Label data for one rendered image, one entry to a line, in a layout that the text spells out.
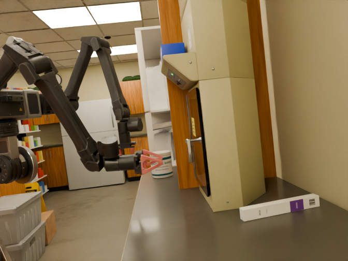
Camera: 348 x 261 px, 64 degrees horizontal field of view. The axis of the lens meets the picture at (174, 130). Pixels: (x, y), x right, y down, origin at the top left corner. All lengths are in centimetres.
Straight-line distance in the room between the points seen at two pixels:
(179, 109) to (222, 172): 45
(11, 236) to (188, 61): 243
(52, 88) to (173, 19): 68
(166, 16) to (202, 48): 45
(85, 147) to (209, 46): 56
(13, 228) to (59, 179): 356
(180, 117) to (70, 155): 494
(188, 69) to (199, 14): 19
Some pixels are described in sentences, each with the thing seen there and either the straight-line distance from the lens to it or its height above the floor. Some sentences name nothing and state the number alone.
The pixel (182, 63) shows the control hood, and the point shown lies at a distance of 100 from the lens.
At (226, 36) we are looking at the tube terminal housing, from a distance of 105.
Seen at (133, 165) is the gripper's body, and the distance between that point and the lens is 101.
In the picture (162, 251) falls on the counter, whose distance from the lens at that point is 82.
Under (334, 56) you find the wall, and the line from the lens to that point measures 107.
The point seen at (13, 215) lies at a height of 60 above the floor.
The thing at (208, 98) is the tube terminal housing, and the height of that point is 134.
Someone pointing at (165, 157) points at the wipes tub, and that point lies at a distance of 167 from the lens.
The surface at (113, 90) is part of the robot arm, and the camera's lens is 146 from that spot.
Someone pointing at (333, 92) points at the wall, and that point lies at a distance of 108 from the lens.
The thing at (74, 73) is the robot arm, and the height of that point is 158.
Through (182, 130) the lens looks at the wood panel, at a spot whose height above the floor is 122.
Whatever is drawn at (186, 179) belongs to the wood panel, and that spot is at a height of 98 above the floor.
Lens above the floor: 130
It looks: 3 degrees down
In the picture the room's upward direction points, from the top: 7 degrees counter-clockwise
